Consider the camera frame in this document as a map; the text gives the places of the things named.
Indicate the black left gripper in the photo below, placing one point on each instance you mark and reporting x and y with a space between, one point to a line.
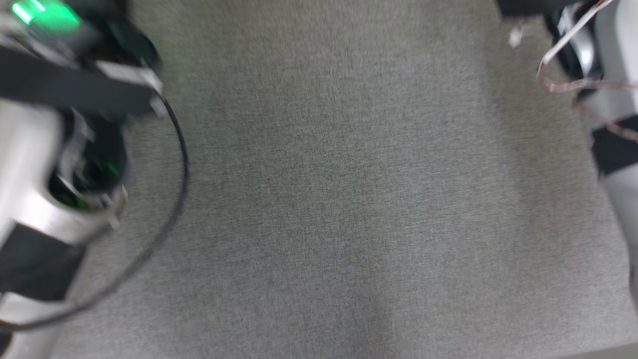
50 82

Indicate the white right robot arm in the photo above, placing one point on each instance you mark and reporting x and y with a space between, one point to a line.
618 45

